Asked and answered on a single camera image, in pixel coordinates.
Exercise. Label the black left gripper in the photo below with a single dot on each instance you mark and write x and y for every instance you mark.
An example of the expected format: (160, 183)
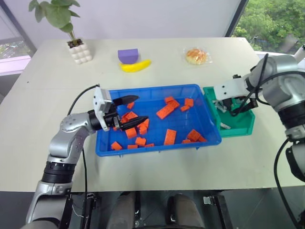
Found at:
(113, 118)

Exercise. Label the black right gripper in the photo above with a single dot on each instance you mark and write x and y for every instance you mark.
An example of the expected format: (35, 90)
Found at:
(253, 103)

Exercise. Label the silver AA battery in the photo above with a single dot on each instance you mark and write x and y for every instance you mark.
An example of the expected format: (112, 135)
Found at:
(224, 125)
(222, 109)

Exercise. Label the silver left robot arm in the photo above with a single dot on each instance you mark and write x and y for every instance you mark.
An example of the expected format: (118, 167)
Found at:
(69, 143)

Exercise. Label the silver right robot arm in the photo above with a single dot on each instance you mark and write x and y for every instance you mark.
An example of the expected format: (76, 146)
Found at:
(281, 86)

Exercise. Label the orange two-stud brick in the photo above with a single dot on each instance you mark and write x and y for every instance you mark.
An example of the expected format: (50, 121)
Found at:
(130, 105)
(186, 141)
(184, 108)

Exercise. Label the orange four-stud brick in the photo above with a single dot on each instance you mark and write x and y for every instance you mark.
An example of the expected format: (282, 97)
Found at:
(175, 105)
(189, 102)
(132, 115)
(124, 118)

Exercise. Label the orange rounded arch block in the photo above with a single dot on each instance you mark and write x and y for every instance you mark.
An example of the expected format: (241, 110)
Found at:
(130, 133)

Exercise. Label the green plastic bin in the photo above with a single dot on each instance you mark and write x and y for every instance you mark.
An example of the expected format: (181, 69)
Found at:
(238, 124)

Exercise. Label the blue plastic tray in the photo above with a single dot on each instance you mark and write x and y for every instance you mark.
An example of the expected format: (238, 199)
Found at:
(152, 128)

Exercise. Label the orange eight-stud flat plate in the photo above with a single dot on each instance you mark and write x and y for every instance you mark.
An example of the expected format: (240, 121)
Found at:
(164, 112)

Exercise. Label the orange eight-stud brick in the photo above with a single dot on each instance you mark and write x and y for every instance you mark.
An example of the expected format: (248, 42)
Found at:
(193, 134)
(169, 137)

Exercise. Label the yellow toy banana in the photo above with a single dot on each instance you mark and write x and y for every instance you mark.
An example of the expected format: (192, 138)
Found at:
(133, 67)

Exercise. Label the purple foam block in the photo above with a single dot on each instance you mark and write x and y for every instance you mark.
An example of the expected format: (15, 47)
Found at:
(128, 56)

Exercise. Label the bread in clear wrapper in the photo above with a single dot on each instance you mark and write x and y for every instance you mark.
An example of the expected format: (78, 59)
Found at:
(196, 56)

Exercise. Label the white bubble plant pot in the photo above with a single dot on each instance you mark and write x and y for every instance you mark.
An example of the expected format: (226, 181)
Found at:
(81, 53)

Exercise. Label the green trees outside window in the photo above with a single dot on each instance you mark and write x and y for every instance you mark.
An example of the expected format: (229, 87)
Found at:
(267, 19)

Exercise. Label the dark rounded shape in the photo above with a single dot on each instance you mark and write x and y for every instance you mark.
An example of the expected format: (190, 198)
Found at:
(121, 210)
(184, 210)

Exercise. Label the green leafy plant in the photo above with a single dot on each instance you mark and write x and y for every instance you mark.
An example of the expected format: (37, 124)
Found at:
(57, 14)

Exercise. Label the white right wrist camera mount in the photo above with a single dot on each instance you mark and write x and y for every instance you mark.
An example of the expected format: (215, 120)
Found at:
(228, 88)

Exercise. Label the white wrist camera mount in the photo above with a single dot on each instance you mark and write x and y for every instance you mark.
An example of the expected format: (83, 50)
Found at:
(228, 88)
(98, 100)

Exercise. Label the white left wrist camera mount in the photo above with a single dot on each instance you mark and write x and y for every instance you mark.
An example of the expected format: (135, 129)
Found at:
(98, 100)

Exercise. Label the dark window frame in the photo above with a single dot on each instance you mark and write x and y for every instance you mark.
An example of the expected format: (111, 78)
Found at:
(20, 28)
(237, 16)

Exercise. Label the black frame with metal bracket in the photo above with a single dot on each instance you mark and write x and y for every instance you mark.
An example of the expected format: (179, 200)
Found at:
(222, 212)
(91, 214)

